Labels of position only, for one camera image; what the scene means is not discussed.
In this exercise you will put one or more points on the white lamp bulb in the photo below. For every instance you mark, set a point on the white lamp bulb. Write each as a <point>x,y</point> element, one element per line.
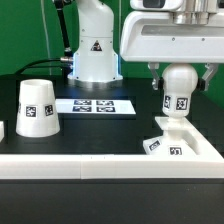
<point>180,80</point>

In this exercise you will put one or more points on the white fiducial marker sheet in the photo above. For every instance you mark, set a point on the white fiducial marker sheet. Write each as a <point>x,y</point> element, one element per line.
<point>93,106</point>

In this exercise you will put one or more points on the white left wall piece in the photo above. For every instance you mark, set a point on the white left wall piece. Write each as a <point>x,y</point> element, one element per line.
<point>1,130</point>

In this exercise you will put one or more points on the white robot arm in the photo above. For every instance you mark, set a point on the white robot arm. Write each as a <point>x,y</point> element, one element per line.
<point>96,62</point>

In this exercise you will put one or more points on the white border wall frame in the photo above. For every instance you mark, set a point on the white border wall frame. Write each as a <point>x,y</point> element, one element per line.
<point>109,166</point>

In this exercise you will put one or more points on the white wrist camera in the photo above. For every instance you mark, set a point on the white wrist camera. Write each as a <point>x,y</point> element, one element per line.
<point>155,5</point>

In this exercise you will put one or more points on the white lamp base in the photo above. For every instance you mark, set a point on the white lamp base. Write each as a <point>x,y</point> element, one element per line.
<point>171,142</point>

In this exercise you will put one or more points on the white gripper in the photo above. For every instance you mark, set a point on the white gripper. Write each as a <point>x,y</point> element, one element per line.
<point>153,37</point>

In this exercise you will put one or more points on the white lamp shade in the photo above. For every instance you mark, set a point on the white lamp shade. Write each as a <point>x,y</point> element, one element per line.
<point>37,116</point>

